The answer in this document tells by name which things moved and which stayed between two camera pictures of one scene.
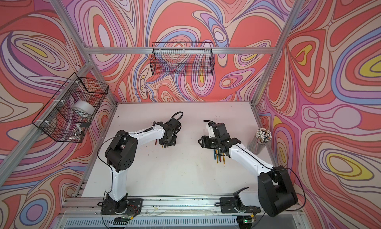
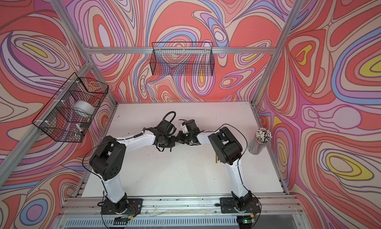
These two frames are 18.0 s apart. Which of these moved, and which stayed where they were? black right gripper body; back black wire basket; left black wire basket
Moved: black right gripper body
Stayed: back black wire basket; left black wire basket
